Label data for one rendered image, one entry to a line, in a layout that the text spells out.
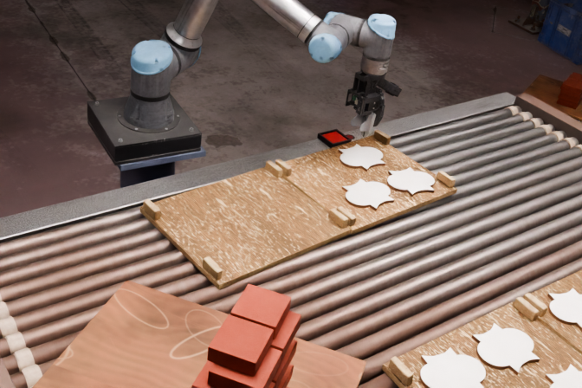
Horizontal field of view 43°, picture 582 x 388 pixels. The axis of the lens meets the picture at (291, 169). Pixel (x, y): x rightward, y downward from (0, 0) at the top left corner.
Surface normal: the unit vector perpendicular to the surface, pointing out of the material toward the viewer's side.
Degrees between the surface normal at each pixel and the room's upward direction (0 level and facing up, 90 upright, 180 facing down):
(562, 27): 90
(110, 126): 2
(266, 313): 0
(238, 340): 0
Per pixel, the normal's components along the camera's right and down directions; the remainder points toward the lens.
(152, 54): 0.09, -0.76
